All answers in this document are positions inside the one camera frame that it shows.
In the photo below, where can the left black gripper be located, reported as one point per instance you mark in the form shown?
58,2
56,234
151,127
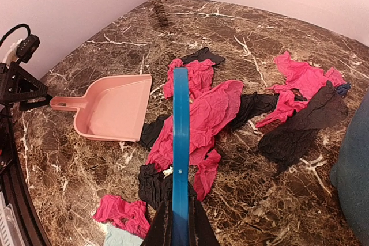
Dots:
17,83

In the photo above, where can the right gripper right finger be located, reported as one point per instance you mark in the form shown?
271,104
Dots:
200,230

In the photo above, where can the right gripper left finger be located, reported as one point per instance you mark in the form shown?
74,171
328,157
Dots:
160,231

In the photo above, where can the blue hand brush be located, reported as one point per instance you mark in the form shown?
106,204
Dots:
181,156

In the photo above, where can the pink plastic dustpan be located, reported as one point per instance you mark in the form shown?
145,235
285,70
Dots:
112,109

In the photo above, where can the pink paper scrap front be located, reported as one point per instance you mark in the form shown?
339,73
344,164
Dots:
127,216

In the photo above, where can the light blue paper scrap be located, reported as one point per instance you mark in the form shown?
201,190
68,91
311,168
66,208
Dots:
119,237

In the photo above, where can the blue plastic waste bin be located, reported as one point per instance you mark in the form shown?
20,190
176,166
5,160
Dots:
349,175

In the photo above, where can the pink paper scrap left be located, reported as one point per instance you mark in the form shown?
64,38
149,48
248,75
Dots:
200,75

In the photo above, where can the pink paper scrap back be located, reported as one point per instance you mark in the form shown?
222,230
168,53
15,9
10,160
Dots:
302,82

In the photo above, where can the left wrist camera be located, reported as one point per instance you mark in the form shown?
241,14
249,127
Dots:
23,49

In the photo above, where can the black table front rail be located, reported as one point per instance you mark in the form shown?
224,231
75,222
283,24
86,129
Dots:
15,197

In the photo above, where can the white slotted cable duct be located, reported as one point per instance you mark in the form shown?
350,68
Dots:
10,233

